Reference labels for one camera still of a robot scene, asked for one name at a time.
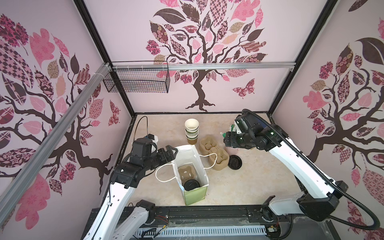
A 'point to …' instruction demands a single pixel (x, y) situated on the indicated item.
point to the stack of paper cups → (191, 126)
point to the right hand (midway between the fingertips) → (230, 139)
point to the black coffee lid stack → (235, 162)
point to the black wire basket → (138, 77)
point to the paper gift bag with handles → (188, 154)
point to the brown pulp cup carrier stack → (208, 145)
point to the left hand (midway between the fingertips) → (171, 156)
